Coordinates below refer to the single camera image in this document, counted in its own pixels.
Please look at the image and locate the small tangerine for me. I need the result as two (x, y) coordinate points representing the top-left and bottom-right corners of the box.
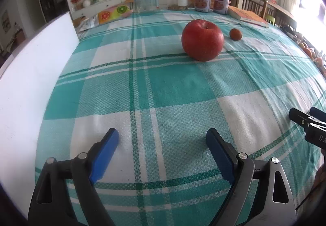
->
(229, 28), (242, 41)

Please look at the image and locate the red apple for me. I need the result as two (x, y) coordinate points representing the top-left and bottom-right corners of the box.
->
(181, 19), (224, 62)

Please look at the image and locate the pile of oranges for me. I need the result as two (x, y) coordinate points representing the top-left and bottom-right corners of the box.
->
(298, 42), (325, 68)

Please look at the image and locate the teal checked tablecloth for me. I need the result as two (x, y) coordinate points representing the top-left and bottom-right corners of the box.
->
(35, 10), (325, 225)

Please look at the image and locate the white cardboard box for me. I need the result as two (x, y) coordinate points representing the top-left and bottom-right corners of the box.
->
(0, 13), (79, 216)

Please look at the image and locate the orange book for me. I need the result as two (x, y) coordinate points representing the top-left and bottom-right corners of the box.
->
(228, 6), (269, 27)

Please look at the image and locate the wooden chair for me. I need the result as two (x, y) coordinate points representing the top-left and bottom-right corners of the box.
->
(236, 0), (267, 18)

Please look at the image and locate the fruit print pouch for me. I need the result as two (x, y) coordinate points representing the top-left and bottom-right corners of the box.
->
(97, 4), (133, 24)

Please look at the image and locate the white tv cabinet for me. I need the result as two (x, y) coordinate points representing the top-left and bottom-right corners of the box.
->
(71, 0), (167, 20)

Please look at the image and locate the red flower vase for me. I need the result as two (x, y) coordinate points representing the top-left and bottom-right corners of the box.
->
(70, 0), (82, 11)

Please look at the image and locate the right red white tin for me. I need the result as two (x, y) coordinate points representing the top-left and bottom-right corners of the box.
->
(213, 0), (229, 14)

